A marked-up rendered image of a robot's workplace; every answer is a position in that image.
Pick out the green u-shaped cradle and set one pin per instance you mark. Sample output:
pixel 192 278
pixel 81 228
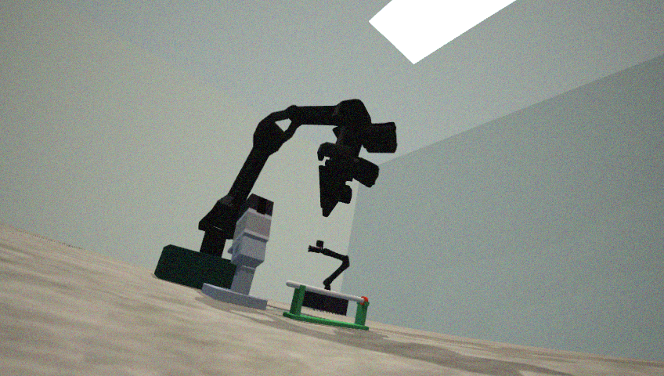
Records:
pixel 296 305

